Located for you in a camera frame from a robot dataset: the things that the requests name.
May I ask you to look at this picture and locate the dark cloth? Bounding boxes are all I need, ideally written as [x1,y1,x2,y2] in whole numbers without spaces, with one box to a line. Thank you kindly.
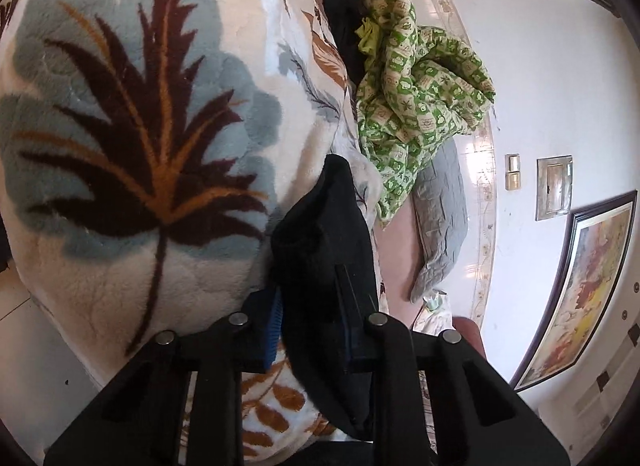
[320,0,371,87]

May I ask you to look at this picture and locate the white and green small cloth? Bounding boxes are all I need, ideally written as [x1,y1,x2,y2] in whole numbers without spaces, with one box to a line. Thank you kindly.
[422,291,453,315]

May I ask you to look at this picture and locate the black pants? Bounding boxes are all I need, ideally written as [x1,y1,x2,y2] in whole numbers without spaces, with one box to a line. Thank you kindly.
[270,153,382,442]

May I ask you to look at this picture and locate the cream floral cloth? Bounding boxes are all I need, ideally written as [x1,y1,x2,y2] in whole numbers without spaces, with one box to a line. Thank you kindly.
[412,308,453,337]

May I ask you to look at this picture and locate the beige wall switch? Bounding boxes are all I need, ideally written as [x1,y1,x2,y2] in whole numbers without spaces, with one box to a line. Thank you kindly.
[504,153,524,191]

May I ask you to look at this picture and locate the framed painting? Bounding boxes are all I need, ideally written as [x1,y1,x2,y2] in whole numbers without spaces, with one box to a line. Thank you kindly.
[510,189,639,393]

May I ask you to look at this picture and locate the pink bed sheet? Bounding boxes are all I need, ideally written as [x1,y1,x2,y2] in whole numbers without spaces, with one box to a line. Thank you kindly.
[372,191,488,362]

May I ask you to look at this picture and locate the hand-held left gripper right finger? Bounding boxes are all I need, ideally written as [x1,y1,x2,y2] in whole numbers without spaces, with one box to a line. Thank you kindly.
[335,264,571,466]

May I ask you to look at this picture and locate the green patterned quilt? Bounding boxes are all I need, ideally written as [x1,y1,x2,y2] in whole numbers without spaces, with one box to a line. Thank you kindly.
[350,0,498,231]

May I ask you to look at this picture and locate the metal wall plate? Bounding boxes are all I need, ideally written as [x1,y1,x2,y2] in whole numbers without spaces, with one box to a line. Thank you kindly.
[536,155,574,223]

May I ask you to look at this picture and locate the leaf print fleece blanket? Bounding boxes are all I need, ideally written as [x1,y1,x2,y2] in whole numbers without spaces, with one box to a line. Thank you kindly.
[0,0,386,466]

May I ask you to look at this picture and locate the grey quilted blanket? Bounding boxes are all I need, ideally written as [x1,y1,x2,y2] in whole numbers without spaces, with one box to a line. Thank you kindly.
[407,138,471,304]

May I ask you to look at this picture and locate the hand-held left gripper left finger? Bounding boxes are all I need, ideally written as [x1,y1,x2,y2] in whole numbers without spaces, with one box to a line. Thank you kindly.
[44,288,285,466]

